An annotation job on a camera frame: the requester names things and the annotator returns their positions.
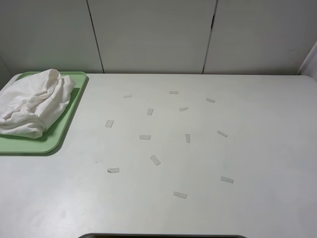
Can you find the clear tape piece front right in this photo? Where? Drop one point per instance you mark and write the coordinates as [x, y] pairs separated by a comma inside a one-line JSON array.
[[225, 179]]

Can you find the white short sleeve t-shirt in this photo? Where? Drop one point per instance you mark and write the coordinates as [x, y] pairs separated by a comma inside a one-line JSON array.
[[31, 105]]

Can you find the clear tape piece right middle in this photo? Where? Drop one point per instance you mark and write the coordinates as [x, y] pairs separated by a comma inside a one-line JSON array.
[[222, 133]]

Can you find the clear tape piece front middle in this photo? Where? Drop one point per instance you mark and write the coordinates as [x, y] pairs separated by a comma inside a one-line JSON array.
[[179, 194]]

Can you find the clear tape piece centre right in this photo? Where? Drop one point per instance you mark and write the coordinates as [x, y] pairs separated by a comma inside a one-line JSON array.
[[188, 138]]

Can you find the clear tape piece under shirt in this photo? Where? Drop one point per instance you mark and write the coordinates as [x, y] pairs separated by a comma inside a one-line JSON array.
[[183, 109]]

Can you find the clear tape piece centre back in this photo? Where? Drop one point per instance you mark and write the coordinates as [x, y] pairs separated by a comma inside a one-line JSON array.
[[150, 112]]

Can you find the clear tape piece left middle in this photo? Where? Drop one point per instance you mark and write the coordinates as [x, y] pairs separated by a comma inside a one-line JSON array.
[[109, 123]]

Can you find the green plastic tray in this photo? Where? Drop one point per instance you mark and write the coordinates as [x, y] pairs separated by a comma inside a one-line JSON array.
[[55, 135]]

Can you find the clear tape piece centre front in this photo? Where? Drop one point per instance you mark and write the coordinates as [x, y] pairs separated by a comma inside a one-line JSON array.
[[155, 160]]

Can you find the clear tape piece centre left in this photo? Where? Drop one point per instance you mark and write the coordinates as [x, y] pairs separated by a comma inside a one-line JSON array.
[[145, 137]]

